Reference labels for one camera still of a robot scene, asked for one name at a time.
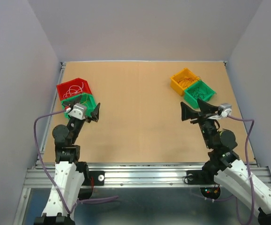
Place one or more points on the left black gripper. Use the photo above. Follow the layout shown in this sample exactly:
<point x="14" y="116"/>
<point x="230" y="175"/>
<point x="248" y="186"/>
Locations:
<point x="94" y="115"/>

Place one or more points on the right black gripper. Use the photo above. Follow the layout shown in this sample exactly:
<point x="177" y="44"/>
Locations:
<point x="187" y="113"/>

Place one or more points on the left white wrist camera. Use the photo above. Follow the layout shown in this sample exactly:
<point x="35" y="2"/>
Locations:
<point x="78" y="111"/>

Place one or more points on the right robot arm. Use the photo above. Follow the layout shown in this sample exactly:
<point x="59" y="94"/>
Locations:
<point x="224" y="167"/>

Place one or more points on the green plastic bin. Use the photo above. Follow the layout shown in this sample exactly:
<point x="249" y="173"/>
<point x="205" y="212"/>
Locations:
<point x="86" y="100"/>
<point x="199" y="90"/>

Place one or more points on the aluminium frame rail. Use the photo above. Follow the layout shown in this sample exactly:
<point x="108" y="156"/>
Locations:
<point x="127" y="175"/>

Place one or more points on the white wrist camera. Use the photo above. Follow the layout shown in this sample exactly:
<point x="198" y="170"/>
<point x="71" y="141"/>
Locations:
<point x="224" y="110"/>
<point x="78" y="111"/>

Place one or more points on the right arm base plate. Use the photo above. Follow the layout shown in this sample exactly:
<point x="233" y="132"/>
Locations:
<point x="198" y="177"/>

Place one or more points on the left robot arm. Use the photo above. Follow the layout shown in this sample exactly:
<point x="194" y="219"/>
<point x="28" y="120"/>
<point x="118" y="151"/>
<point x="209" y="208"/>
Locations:
<point x="70" y="173"/>

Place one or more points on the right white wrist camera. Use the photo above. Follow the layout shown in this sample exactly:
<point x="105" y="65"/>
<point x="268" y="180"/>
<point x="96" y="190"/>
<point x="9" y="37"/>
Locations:
<point x="224" y="110"/>

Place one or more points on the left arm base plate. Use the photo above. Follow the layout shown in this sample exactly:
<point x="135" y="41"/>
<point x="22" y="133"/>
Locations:
<point x="94" y="178"/>

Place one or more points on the yellow plastic bin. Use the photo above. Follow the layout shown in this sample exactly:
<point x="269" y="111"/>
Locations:
<point x="183" y="80"/>

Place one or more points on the red plastic bin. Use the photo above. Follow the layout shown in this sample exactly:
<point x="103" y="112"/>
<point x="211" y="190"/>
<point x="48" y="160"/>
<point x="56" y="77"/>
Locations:
<point x="72" y="88"/>

